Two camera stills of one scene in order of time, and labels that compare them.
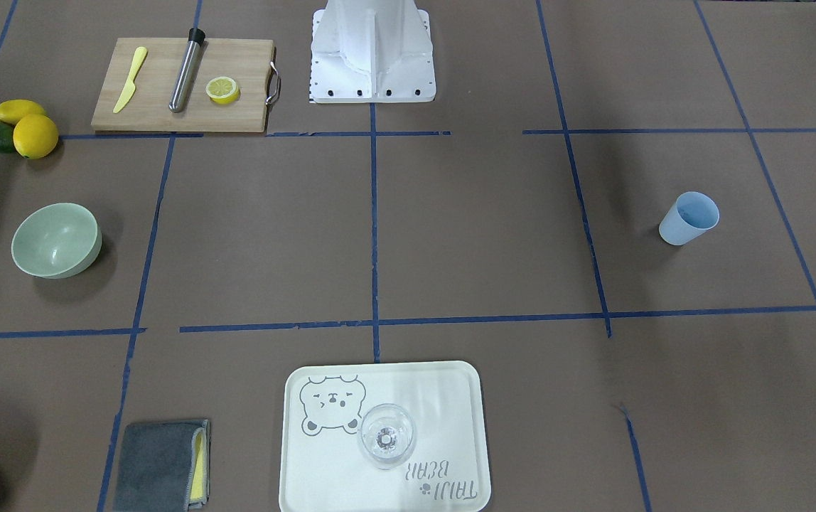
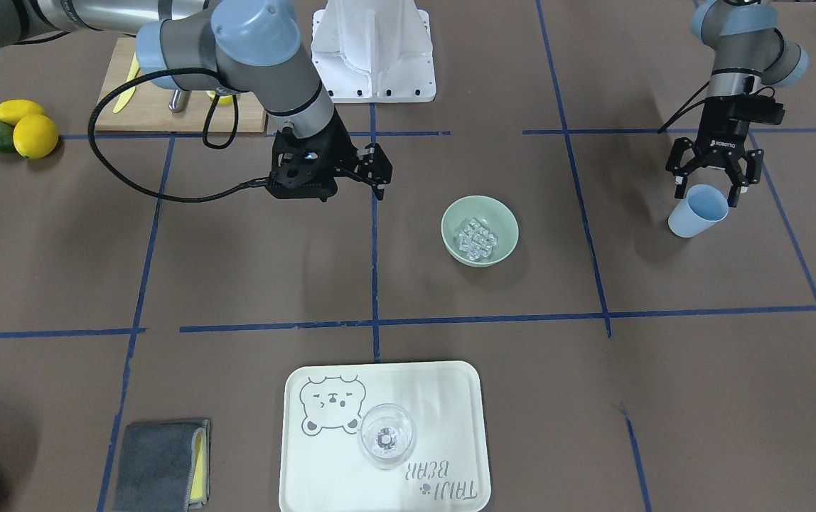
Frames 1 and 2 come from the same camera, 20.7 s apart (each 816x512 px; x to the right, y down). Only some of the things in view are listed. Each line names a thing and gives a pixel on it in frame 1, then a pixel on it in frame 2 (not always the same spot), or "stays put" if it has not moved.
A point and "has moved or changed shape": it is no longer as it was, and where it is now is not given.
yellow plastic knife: (141, 54) stays put
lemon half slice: (222, 89) stays put
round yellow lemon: (35, 136) stays put
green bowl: (58, 240) -> (480, 230)
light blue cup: (691, 215) has moved or changed shape
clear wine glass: (387, 435) stays put
